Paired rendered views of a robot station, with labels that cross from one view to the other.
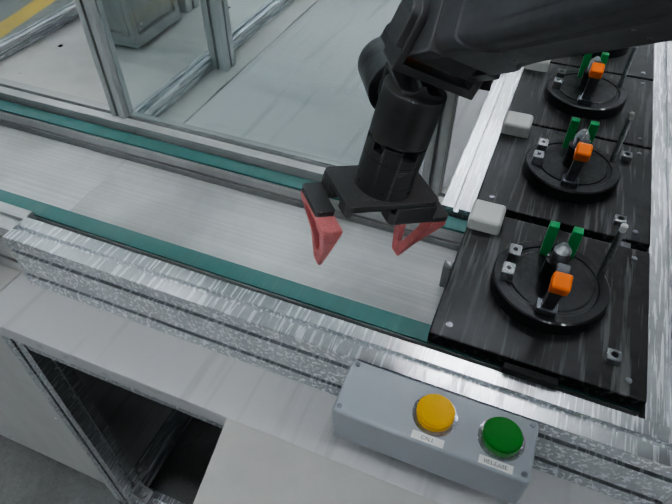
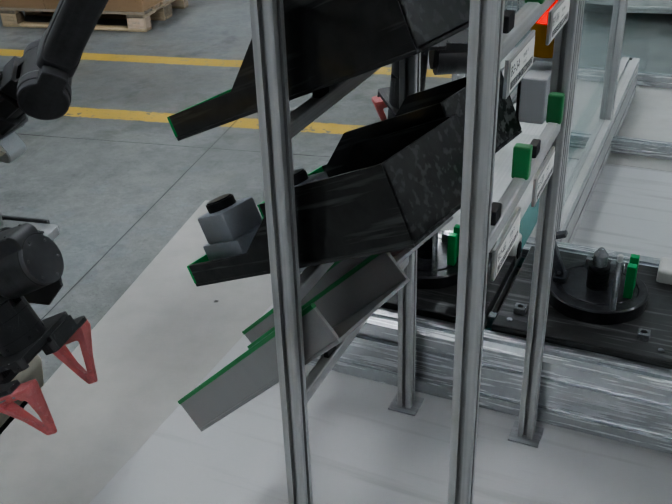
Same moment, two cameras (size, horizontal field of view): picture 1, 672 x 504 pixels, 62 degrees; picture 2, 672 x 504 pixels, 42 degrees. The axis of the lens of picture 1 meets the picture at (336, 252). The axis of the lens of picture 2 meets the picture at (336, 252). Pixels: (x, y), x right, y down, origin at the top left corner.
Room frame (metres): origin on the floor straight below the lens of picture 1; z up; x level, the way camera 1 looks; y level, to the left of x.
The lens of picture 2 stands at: (0.37, -1.43, 1.65)
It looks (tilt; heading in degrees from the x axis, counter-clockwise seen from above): 29 degrees down; 93
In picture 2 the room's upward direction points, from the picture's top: 2 degrees counter-clockwise
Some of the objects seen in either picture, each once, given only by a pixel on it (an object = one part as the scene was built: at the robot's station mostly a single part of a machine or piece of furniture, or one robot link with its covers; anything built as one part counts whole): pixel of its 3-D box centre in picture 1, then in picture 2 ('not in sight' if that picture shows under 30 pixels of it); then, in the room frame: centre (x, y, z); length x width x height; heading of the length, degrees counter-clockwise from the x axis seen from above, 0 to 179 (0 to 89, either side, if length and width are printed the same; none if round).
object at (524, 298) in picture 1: (548, 284); (426, 259); (0.46, -0.27, 0.98); 0.14 x 0.14 x 0.02
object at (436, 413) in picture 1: (435, 414); not in sight; (0.29, -0.11, 0.96); 0.04 x 0.04 x 0.02
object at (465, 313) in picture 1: (544, 294); (426, 270); (0.46, -0.27, 0.96); 0.24 x 0.24 x 0.02; 68
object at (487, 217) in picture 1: (485, 221); (504, 247); (0.58, -0.21, 0.97); 0.05 x 0.05 x 0.04; 68
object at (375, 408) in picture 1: (431, 428); not in sight; (0.29, -0.11, 0.93); 0.21 x 0.07 x 0.06; 68
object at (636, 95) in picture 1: (590, 77); not in sight; (0.92, -0.46, 1.01); 0.24 x 0.24 x 0.13; 68
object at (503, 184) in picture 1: (577, 151); (599, 272); (0.69, -0.36, 1.01); 0.24 x 0.24 x 0.13; 68
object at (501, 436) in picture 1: (501, 438); not in sight; (0.26, -0.17, 0.96); 0.04 x 0.04 x 0.02
